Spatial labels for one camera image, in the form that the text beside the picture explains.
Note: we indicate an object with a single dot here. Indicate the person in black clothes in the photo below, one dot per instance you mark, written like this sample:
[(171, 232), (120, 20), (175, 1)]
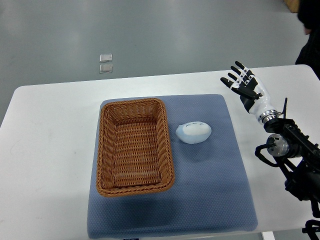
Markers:
[(309, 15)]

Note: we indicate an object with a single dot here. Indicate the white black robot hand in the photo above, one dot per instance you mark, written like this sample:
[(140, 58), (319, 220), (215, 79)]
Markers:
[(252, 92)]

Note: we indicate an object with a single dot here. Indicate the brown cardboard box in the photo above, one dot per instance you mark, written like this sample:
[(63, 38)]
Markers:
[(293, 5)]

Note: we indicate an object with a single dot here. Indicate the brown wicker basket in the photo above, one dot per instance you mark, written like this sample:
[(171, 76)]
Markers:
[(134, 154)]

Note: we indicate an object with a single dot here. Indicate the blue white plush toy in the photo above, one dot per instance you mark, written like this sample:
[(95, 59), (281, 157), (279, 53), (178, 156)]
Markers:
[(193, 132)]

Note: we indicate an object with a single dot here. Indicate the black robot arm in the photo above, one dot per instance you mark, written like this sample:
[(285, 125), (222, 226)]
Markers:
[(290, 150)]

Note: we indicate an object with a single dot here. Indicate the upper clear floor plate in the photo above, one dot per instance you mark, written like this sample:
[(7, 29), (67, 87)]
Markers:
[(106, 57)]

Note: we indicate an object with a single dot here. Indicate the blue quilted mat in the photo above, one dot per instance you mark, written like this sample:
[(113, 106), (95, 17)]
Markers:
[(211, 191)]

